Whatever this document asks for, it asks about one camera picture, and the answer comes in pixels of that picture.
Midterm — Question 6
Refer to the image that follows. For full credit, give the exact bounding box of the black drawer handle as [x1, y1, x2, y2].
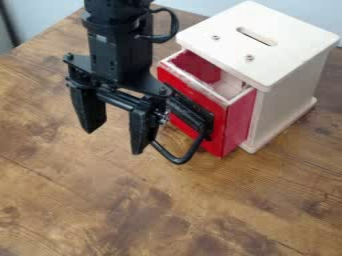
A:
[151, 90, 214, 165]

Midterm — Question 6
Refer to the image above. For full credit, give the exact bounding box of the red drawer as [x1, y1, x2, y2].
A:
[156, 50, 256, 158]

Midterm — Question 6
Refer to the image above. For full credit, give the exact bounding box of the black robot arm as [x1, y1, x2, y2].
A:
[63, 0, 179, 155]

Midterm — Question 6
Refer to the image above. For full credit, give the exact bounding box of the white wooden cabinet box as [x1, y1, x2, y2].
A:
[176, 1, 339, 153]

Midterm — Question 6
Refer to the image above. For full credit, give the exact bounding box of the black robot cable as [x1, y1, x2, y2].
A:
[135, 7, 180, 44]

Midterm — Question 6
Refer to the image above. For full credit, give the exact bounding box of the dark vertical post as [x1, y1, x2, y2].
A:
[0, 0, 20, 47]

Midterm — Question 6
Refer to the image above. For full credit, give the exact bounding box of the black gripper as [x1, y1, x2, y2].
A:
[64, 23, 172, 155]

